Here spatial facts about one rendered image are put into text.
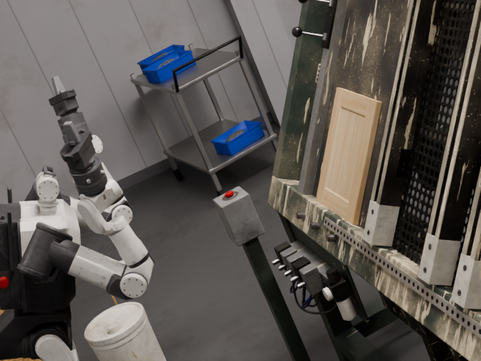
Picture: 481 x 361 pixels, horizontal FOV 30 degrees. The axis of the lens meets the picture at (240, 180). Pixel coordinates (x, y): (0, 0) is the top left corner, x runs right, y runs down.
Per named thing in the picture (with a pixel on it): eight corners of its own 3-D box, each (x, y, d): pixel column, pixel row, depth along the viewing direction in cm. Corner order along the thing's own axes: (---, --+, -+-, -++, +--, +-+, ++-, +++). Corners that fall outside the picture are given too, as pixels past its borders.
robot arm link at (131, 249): (125, 231, 248) (161, 286, 254) (132, 215, 257) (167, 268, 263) (93, 246, 251) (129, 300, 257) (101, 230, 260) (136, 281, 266)
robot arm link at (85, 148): (50, 156, 235) (66, 192, 242) (83, 155, 232) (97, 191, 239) (69, 129, 245) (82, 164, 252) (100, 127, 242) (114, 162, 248)
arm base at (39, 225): (53, 286, 252) (15, 270, 250) (51, 284, 265) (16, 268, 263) (75, 236, 255) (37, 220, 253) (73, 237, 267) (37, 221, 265)
